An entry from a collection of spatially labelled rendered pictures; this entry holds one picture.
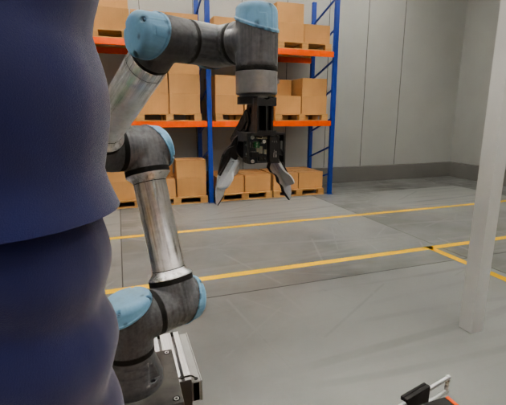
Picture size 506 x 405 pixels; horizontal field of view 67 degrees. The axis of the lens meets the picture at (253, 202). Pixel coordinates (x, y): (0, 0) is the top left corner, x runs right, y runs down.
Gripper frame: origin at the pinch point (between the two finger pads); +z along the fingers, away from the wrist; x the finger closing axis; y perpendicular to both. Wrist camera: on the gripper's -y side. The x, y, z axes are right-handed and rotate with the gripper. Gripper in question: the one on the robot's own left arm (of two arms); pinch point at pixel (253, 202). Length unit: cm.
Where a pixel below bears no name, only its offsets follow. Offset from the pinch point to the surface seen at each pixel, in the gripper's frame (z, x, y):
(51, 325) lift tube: 0.1, -30.5, 37.6
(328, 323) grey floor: 152, 131, -184
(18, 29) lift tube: -22, -30, 39
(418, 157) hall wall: 95, 779, -808
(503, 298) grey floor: 152, 311, -169
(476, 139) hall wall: 43, 894, -726
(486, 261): 92, 236, -133
